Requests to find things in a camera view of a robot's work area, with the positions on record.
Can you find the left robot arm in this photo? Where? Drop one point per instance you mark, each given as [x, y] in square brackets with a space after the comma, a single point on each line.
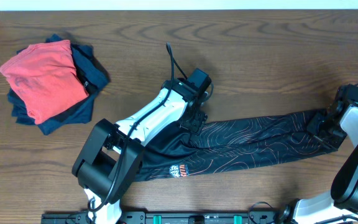
[113, 152]

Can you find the black printed cycling jersey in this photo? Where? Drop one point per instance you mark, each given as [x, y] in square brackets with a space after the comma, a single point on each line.
[224, 146]

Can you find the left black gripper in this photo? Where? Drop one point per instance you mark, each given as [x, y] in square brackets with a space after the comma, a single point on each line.
[196, 127]

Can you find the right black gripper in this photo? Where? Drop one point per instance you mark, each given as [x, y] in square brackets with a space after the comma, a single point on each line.
[334, 144]

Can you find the folded red shirt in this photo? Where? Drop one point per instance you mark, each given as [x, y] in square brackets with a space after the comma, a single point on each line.
[44, 77]

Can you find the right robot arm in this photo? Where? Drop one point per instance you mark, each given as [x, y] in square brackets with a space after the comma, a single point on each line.
[340, 204]

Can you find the folded navy blue shirt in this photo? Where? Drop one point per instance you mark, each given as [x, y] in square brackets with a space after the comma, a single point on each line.
[93, 77]

